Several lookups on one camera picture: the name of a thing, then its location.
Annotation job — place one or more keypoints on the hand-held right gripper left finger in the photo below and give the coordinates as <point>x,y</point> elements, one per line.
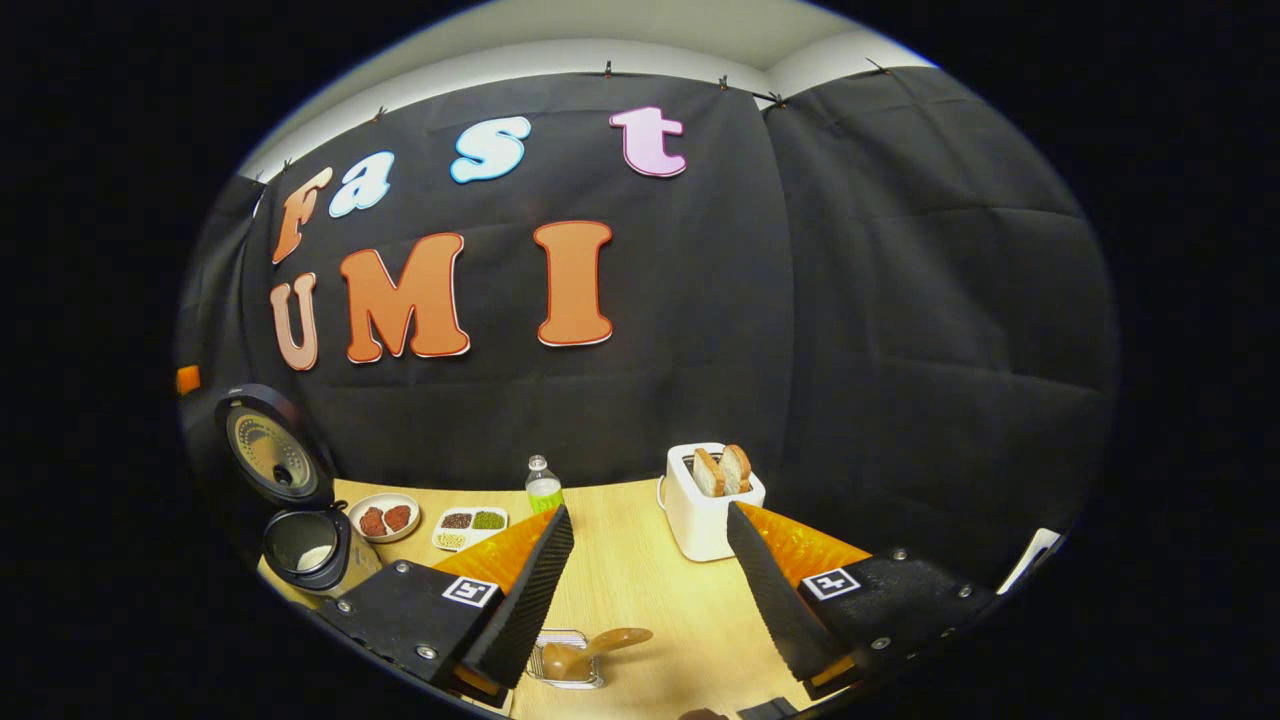
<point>530,610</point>

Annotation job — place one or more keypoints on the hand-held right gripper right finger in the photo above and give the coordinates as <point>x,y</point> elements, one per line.
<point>775,610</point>

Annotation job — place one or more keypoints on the black backdrop cloth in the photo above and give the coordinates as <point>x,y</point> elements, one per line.
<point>850,300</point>

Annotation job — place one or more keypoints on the dark rice cooker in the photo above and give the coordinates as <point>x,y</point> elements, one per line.
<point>270,450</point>

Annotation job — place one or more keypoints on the green label plastic bottle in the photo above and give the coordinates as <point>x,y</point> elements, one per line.
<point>543,490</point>

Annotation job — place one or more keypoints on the white toaster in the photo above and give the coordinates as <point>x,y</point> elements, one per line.
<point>700,530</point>

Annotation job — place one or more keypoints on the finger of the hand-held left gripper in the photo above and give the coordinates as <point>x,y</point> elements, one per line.
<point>188,379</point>

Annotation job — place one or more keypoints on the row of black cloth clips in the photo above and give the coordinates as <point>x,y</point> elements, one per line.
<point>607,69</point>

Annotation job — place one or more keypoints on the white divided bean dish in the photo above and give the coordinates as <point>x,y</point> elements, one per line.
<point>470,525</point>

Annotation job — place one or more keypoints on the wooden spoon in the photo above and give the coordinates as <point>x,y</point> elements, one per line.
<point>620,638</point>

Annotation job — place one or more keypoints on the round plate with red food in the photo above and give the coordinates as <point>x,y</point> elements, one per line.
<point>385,520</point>

